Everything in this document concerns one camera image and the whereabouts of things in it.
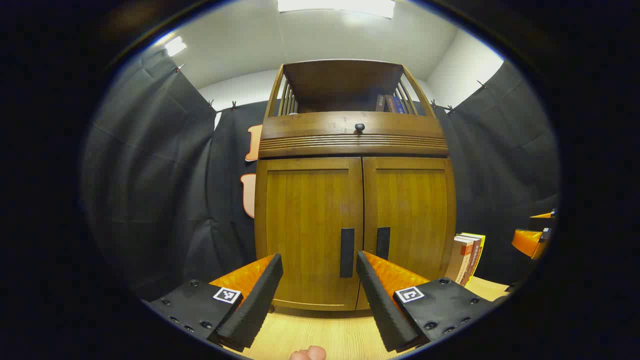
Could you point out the wooden double-door shoe cabinet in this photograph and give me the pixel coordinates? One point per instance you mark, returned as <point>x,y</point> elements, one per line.
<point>345,80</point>

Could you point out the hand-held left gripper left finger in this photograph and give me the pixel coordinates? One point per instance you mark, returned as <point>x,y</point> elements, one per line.
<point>255,305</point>

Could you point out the black backdrop cloth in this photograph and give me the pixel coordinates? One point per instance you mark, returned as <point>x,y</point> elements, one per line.
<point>150,175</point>

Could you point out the white red spine book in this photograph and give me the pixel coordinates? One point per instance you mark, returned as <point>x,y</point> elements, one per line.
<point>460,260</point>

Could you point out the dark brown spine book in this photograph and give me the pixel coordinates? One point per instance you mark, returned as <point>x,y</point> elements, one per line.
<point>475,260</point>

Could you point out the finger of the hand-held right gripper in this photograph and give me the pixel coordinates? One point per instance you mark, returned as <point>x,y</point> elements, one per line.
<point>542,216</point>
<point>527,242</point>

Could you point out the wooden cabinet door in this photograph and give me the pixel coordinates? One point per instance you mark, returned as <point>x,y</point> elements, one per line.
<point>415,210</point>
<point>305,210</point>

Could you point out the small ceiling light panel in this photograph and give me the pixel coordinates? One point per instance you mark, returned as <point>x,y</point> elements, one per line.
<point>175,46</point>

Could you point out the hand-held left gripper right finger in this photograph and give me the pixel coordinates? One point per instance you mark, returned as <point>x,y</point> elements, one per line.
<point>380,305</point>

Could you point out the yellow cover book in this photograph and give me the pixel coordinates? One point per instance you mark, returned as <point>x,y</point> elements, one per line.
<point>481,250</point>

